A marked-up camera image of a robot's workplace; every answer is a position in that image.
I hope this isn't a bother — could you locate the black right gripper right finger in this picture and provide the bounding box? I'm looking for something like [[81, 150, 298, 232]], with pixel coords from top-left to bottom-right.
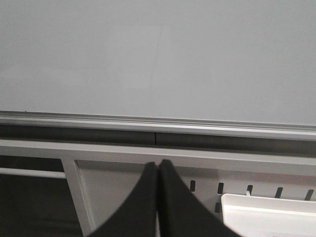
[[158, 159, 238, 237]]

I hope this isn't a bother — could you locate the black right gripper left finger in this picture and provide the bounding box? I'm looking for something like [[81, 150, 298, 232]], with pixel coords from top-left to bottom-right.
[[90, 162, 158, 237]]

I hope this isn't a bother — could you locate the white metal pegboard stand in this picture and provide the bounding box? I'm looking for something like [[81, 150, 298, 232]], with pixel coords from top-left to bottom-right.
[[0, 140, 316, 234]]

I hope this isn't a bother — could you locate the white plastic tray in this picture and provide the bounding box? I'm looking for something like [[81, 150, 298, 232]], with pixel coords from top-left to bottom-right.
[[221, 194, 316, 237]]

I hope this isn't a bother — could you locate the grey panel with white rail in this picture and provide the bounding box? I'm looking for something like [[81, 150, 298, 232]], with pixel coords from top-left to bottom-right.
[[0, 167, 66, 179]]

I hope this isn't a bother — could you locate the white whiteboard with frame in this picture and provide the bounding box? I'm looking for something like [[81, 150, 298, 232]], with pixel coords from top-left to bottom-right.
[[0, 0, 316, 129]]

